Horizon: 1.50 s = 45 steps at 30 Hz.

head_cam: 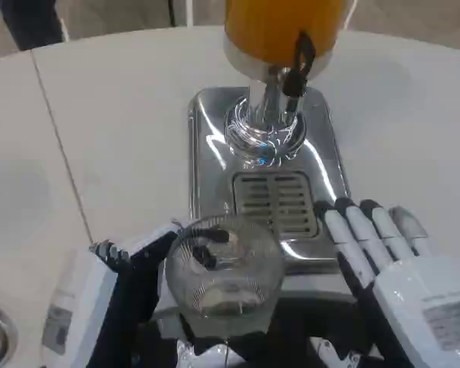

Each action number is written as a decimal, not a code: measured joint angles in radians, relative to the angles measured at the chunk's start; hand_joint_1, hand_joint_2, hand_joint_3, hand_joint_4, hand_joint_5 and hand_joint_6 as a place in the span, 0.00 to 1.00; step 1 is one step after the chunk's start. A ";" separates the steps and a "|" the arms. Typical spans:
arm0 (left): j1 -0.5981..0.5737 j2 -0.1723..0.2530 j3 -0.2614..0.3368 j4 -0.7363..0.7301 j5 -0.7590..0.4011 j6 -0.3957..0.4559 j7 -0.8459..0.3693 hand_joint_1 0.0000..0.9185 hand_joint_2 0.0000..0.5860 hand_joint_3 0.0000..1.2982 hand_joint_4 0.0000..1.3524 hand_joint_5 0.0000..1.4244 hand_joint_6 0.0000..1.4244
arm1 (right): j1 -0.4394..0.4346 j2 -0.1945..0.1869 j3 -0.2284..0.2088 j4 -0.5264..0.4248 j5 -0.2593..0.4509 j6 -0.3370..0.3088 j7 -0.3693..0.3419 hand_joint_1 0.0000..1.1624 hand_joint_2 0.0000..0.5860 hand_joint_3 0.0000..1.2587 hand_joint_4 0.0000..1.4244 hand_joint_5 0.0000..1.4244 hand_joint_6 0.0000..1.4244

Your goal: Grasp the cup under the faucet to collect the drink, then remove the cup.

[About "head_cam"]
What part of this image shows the person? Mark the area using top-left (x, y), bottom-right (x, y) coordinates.
top-left (0, 0), bottom-right (72, 61)

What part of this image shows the steel orange juice dispenser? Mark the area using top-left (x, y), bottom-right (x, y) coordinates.
top-left (187, 0), bottom-right (357, 304)

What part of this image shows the steel drip tray grid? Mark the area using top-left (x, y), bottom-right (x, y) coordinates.
top-left (232, 171), bottom-right (320, 237)

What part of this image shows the clear ribbed glass cup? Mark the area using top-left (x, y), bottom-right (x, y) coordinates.
top-left (163, 214), bottom-right (285, 335)

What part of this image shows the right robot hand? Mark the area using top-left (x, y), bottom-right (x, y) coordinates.
top-left (314, 197), bottom-right (460, 368)

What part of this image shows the white black robot torso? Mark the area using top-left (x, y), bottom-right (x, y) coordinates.
top-left (176, 336), bottom-right (373, 368)

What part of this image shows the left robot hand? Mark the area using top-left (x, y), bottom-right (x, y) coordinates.
top-left (41, 220), bottom-right (231, 368)

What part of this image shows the black dispenser tap handle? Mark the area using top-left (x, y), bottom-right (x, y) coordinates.
top-left (282, 30), bottom-right (317, 97)

